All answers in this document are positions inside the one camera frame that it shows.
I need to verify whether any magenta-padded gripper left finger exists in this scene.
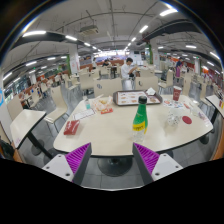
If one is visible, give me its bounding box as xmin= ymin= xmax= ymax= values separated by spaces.
xmin=42 ymin=142 xmax=93 ymax=186

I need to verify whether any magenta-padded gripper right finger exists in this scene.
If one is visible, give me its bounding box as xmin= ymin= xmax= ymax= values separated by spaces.
xmin=132 ymin=142 xmax=184 ymax=186

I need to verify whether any green drink bottle black cap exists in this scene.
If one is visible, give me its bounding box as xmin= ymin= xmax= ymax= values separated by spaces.
xmin=132 ymin=95 xmax=149 ymax=145

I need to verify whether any red tissue packet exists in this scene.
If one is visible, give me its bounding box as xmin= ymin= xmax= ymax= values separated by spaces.
xmin=63 ymin=119 xmax=81 ymax=136

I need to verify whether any white printed paper card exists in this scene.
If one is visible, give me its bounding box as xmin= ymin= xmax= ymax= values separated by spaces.
xmin=72 ymin=108 xmax=97 ymax=121

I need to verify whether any white polka dot mug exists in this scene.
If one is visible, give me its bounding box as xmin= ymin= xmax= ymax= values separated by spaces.
xmin=166 ymin=107 xmax=184 ymax=127

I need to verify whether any small clear sanitizer bottle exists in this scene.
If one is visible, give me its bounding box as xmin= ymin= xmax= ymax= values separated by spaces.
xmin=83 ymin=96 xmax=92 ymax=110

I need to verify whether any small red sauce packet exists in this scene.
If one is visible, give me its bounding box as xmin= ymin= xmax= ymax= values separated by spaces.
xmin=100 ymin=107 xmax=114 ymax=115

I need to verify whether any flat round red coaster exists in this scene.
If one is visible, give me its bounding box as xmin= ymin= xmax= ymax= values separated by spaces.
xmin=182 ymin=115 xmax=193 ymax=125

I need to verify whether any beige chair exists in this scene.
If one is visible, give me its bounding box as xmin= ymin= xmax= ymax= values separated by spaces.
xmin=93 ymin=78 xmax=123 ymax=98
xmin=134 ymin=76 xmax=159 ymax=93
xmin=43 ymin=85 xmax=69 ymax=129

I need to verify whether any crumpled food wrapper bag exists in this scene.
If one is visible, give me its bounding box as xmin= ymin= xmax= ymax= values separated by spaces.
xmin=91 ymin=94 xmax=113 ymax=113

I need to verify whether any dark food tray with paper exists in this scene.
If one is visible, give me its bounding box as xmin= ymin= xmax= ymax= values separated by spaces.
xmin=112 ymin=89 xmax=164 ymax=107

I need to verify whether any beige side table black leg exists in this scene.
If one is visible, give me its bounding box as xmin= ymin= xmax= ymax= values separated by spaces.
xmin=9 ymin=109 xmax=54 ymax=159

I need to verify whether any white napkin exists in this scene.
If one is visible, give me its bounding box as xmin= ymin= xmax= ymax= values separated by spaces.
xmin=145 ymin=87 xmax=157 ymax=97

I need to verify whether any white card with red text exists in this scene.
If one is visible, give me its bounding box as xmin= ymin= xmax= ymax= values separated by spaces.
xmin=199 ymin=113 xmax=213 ymax=128

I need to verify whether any red paper cup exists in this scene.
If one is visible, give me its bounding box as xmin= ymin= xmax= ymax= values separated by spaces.
xmin=172 ymin=85 xmax=183 ymax=102

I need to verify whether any group of beige chairs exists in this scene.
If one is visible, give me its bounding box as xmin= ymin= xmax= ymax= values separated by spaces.
xmin=6 ymin=64 xmax=221 ymax=111

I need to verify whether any person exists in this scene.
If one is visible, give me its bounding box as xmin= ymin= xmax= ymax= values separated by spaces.
xmin=120 ymin=57 xmax=138 ymax=91
xmin=101 ymin=58 xmax=112 ymax=68
xmin=175 ymin=57 xmax=184 ymax=79

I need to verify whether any beige side table with condiments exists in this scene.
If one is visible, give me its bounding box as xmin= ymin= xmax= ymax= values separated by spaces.
xmin=204 ymin=94 xmax=224 ymax=124

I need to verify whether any ceiling air conditioner unit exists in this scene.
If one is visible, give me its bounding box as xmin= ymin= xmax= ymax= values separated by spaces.
xmin=78 ymin=24 xmax=100 ymax=36

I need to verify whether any group of ceiling lights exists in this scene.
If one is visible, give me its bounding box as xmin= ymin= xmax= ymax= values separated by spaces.
xmin=2 ymin=8 xmax=221 ymax=81

